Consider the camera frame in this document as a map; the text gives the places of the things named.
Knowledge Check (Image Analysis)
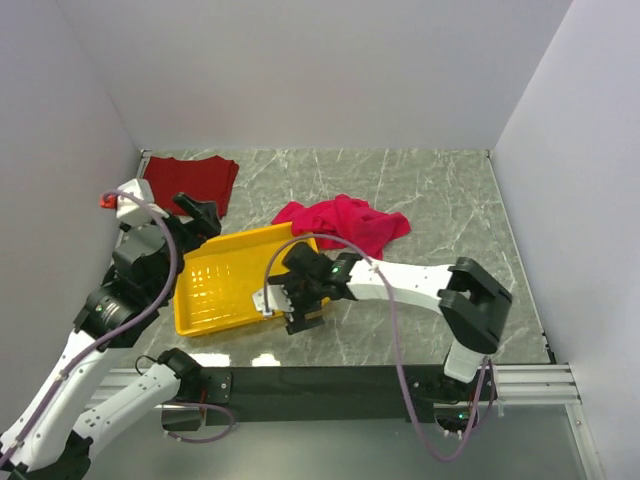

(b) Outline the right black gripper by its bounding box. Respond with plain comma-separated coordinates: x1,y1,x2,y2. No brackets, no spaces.
269,271,326,335

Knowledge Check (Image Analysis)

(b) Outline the yellow plastic tray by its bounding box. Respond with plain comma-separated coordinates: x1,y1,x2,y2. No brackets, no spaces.
173,222,293,337

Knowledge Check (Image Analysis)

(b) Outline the pink t shirt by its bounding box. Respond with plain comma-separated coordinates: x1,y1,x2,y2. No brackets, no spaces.
271,194,411,260

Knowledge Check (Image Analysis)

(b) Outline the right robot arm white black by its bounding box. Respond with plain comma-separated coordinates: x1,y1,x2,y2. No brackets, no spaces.
252,242,513,399

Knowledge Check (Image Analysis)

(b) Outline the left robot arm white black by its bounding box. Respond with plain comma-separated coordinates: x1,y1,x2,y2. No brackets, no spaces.
1,190,221,479

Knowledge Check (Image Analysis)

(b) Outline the folded dark red t shirt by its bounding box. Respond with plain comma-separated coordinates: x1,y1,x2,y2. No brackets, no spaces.
143,155,239,218

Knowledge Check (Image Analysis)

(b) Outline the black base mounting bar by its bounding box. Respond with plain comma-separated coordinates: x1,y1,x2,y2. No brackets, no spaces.
174,364,480,423

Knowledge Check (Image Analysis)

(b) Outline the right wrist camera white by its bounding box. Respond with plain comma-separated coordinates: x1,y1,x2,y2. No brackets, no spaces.
252,285,294,318

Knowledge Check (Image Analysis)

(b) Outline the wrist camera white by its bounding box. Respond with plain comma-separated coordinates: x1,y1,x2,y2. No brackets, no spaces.
100,179,164,227
252,285,294,318

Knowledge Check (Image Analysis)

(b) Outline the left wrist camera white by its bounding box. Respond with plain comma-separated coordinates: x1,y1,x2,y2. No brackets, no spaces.
100,179,164,227

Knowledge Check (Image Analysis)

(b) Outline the aluminium frame rail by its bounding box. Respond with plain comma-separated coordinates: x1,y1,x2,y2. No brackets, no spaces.
92,148,579,405

